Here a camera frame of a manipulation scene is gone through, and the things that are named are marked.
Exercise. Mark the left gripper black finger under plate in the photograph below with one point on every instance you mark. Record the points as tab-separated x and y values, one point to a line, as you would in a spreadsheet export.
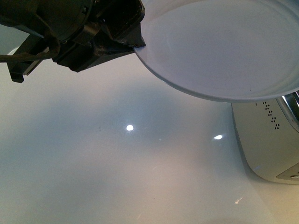
107	50

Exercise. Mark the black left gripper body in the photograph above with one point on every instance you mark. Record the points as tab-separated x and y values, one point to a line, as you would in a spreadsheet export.
61	30

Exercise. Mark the left gripper black finger plate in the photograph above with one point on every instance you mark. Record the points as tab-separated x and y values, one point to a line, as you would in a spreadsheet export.
122	22

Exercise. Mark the white round plate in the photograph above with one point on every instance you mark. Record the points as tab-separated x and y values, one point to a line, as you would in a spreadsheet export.
223	50

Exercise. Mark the silver two-slot toaster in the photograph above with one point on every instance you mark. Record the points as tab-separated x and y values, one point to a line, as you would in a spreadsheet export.
268	132

